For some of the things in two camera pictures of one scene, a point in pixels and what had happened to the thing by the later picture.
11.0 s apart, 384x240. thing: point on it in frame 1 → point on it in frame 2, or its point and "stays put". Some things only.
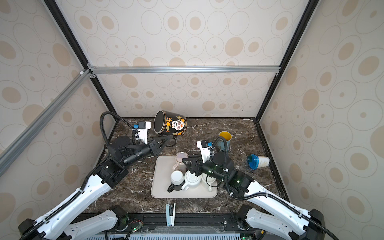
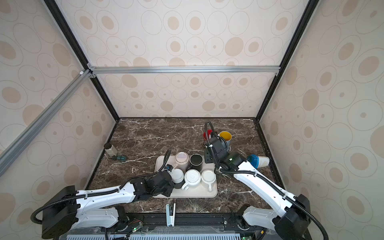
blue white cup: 255,161 stays put
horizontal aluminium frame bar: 185,69 stays put
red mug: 169,124 → 209,132
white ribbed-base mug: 191,180 stays put
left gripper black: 154,145 → 170,187
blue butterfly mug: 220,143 stays put
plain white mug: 208,180 stays put
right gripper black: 196,164 → 206,157
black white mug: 177,181 stays put
